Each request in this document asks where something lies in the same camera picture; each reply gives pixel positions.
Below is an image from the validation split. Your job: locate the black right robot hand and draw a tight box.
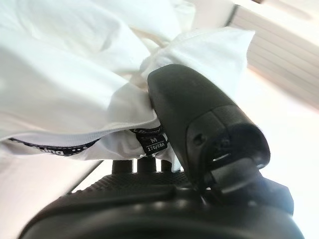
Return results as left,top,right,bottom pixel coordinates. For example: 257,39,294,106
18,63,305,239

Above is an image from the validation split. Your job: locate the white t-shirt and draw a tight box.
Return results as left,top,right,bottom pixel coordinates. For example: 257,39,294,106
0,0,256,173

